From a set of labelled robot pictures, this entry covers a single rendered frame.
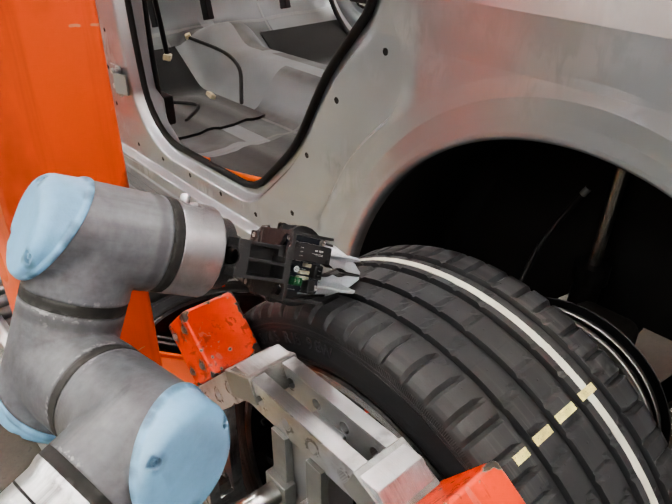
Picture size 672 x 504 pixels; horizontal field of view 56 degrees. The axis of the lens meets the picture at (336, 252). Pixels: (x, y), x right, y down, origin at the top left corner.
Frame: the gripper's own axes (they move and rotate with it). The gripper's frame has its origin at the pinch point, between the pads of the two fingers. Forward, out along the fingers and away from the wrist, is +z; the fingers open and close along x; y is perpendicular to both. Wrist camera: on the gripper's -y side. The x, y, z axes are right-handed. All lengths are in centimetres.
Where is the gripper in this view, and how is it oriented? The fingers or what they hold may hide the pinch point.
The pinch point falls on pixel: (346, 273)
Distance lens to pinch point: 75.8
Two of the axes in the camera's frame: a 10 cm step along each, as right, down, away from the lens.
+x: 1.7, -9.8, 0.2
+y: 6.3, 1.0, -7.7
